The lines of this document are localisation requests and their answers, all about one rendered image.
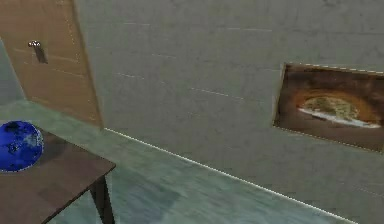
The brown framed landscape picture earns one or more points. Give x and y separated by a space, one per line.
333 106

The brown wooden room door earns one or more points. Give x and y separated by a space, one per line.
50 83

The dark brown wooden table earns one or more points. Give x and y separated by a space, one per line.
50 180

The blue globe ball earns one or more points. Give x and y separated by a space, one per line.
18 146

